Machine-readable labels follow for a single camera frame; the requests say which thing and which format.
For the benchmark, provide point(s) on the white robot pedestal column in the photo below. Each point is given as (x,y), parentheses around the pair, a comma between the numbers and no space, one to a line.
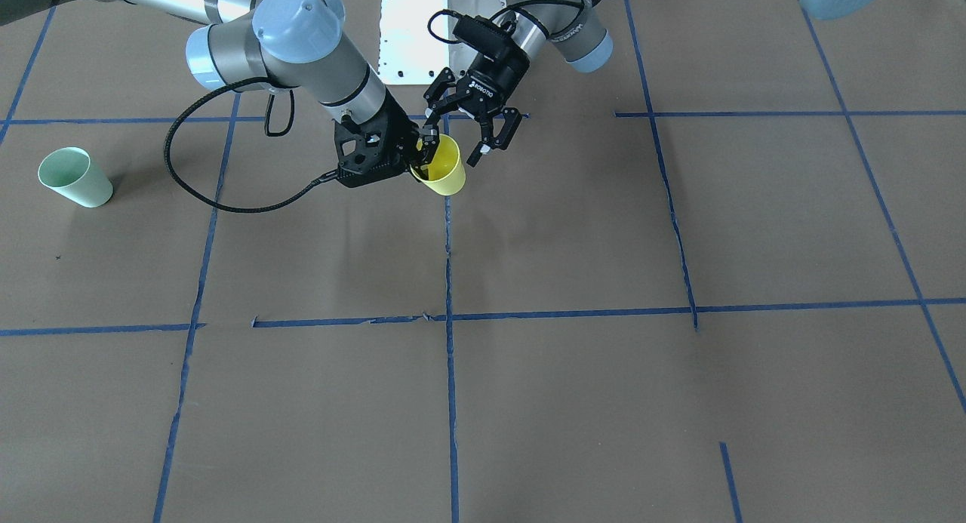
(416,41)

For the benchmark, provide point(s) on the green plastic cup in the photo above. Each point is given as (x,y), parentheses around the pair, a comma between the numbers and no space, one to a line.
(72,173)

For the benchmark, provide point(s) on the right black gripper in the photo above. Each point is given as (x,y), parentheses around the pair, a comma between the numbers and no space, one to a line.
(402,136)

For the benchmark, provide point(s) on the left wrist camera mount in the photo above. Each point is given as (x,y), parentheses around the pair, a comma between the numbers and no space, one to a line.
(480,34)

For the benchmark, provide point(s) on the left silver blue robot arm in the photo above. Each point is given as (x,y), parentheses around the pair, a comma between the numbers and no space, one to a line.
(572,27)

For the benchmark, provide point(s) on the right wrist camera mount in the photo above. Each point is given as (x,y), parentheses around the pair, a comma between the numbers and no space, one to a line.
(355,151)

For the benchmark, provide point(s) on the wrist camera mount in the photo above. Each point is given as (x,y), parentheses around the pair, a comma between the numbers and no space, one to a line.
(480,34)
(355,151)

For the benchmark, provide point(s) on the yellow plastic cup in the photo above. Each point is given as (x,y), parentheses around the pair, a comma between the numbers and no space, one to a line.
(447,168)

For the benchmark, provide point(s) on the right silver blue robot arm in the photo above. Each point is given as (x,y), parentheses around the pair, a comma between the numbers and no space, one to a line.
(282,45)

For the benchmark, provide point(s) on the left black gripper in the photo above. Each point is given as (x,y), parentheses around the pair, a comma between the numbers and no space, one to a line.
(496,75)

